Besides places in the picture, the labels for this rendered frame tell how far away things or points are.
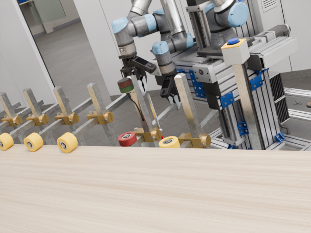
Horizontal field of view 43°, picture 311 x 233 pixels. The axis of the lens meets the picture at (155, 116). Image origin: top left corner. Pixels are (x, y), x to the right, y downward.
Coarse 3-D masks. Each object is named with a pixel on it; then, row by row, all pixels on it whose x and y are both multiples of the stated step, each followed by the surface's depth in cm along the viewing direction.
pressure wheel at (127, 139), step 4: (128, 132) 178; (132, 132) 176; (120, 136) 176; (124, 136) 175; (128, 136) 175; (132, 136) 173; (120, 140) 173; (124, 140) 172; (128, 140) 172; (132, 140) 173; (136, 140) 175; (120, 144) 175; (124, 144) 173; (128, 144) 173
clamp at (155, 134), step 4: (140, 128) 188; (136, 132) 185; (140, 132) 183; (144, 132) 182; (148, 132) 180; (152, 132) 180; (156, 132) 179; (160, 132) 181; (144, 136) 182; (148, 136) 181; (152, 136) 179; (156, 136) 179; (160, 136) 181; (148, 140) 182; (152, 140) 181; (156, 140) 180
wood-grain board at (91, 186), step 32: (0, 160) 198; (32, 160) 185; (64, 160) 173; (96, 160) 163; (128, 160) 154; (160, 160) 146; (192, 160) 139; (224, 160) 132; (256, 160) 126; (288, 160) 121; (0, 192) 164; (32, 192) 155; (64, 192) 147; (96, 192) 139; (128, 192) 133; (160, 192) 127; (192, 192) 121; (224, 192) 116; (256, 192) 111; (288, 192) 107; (0, 224) 140; (32, 224) 133; (64, 224) 127; (96, 224) 122; (128, 224) 116; (160, 224) 112; (192, 224) 108; (224, 224) 103; (256, 224) 100; (288, 224) 96
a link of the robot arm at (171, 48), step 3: (156, 42) 211; (168, 42) 205; (171, 42) 205; (168, 45) 205; (171, 45) 205; (171, 48) 205; (153, 51) 205; (171, 51) 206; (174, 51) 207; (153, 54) 209
